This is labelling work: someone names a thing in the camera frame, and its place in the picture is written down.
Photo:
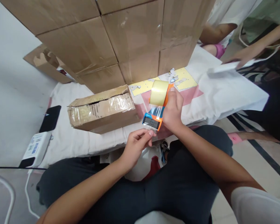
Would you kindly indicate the person's left hand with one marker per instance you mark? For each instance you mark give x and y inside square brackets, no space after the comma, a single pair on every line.
[134,147]

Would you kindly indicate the person's right hand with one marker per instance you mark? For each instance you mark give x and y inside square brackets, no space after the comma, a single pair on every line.
[175,109]

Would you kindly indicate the person's left thumb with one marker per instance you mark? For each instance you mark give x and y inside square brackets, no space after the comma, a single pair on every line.
[146,133]

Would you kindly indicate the person's right fingers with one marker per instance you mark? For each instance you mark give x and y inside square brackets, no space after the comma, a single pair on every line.
[170,95]

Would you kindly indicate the person's left fingers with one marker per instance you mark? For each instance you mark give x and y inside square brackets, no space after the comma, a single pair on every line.
[148,142]

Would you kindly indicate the yellowish clear tape roll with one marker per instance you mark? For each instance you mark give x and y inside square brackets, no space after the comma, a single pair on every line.
[158,93]

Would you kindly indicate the orange and blue tape dispenser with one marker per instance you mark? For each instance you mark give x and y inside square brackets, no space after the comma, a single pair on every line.
[154,120]

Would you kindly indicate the white and black shoe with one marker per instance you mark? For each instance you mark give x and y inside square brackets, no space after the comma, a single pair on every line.
[164,149]

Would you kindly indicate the white and red plastic bag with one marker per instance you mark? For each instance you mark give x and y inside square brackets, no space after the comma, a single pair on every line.
[151,168]

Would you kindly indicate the white printed cloth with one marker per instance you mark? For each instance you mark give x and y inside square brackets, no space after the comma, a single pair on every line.
[212,93]

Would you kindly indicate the small taped cardboard box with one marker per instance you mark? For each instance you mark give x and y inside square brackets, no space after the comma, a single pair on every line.
[102,112]

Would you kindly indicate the person's legs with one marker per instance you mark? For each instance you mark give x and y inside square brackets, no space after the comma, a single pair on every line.
[172,186]

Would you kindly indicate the white paper packet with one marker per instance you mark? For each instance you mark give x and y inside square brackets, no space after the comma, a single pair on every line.
[224,68]

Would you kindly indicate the stack of brown cartons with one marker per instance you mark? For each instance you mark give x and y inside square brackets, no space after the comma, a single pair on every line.
[121,39]

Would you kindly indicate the black phone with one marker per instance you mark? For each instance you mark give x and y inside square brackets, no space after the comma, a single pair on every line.
[50,119]

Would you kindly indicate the white charger with blue label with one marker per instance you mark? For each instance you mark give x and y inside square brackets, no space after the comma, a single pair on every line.
[36,149]

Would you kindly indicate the torn flat cardboard piece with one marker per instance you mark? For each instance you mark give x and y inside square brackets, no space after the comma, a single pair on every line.
[45,61]

